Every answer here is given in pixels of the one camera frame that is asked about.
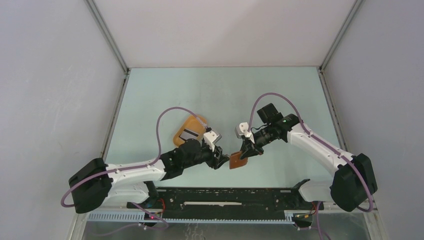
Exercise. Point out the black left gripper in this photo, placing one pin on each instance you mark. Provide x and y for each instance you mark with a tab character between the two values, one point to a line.
215	162

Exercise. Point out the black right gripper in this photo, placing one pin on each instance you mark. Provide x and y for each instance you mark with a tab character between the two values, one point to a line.
248	150

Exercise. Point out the brown leather card holder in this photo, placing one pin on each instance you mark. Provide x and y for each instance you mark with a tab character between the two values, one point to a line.
236	160

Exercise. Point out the white striped credit cards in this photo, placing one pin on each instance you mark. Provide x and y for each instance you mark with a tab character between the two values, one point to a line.
188	134

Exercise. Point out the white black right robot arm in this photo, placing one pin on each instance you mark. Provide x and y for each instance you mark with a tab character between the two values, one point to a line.
353	179

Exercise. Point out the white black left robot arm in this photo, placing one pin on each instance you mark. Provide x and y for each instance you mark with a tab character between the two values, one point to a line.
99	184

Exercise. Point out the orange plastic tray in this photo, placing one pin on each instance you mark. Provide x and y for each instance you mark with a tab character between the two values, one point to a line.
190	129

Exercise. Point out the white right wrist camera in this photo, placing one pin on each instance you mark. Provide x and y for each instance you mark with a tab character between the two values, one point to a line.
243	131

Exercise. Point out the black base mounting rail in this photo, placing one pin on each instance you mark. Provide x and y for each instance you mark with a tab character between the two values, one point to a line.
232	204

